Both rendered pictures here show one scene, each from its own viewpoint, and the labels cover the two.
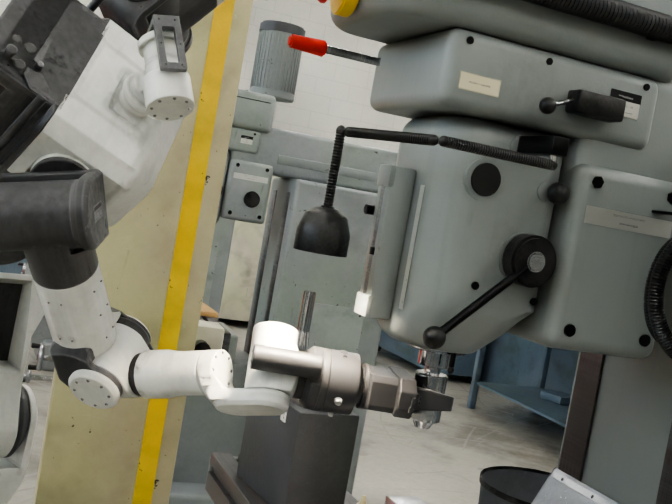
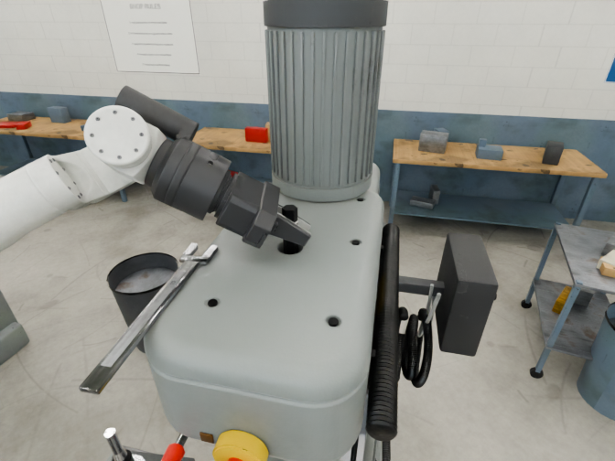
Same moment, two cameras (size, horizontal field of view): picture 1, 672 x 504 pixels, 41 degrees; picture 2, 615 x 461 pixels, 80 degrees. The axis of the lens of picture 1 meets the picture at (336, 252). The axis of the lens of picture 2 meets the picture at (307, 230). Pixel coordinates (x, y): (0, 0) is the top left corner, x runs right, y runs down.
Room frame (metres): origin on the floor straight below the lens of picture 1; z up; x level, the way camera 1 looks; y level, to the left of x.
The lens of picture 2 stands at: (1.03, 0.19, 2.18)
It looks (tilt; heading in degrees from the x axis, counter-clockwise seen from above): 30 degrees down; 304
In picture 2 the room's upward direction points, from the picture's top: straight up
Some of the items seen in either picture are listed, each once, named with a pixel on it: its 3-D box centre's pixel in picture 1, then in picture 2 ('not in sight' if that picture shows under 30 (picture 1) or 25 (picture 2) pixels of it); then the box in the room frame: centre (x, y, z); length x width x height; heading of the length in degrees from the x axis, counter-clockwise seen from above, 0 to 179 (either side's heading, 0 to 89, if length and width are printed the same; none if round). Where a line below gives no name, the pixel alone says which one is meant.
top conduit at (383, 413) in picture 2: (581, 3); (385, 298); (1.18, -0.25, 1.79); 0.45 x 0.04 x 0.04; 112
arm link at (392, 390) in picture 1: (365, 387); not in sight; (1.29, -0.08, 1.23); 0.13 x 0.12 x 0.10; 8
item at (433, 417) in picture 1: (427, 399); not in sight; (1.30, -0.17, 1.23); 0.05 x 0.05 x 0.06
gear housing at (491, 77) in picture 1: (509, 95); not in sight; (1.32, -0.21, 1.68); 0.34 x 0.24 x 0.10; 112
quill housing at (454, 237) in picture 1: (460, 236); not in sight; (1.30, -0.17, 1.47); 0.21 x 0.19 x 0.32; 22
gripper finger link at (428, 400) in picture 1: (431, 401); not in sight; (1.27, -0.17, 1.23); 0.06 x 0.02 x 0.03; 98
